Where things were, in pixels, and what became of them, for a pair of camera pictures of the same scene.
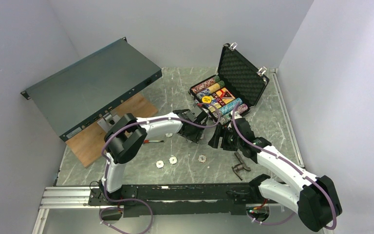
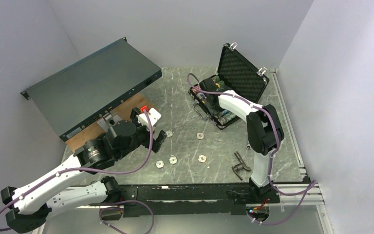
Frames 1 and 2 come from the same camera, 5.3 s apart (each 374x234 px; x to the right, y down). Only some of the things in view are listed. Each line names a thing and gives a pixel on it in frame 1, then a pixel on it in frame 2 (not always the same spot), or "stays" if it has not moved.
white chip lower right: [202, 158] stays
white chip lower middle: [173, 160] stays
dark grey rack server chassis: [70, 98] stays
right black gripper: [222, 131] -> [215, 110]
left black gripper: [194, 138] -> [156, 144]
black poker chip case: [239, 84] stays
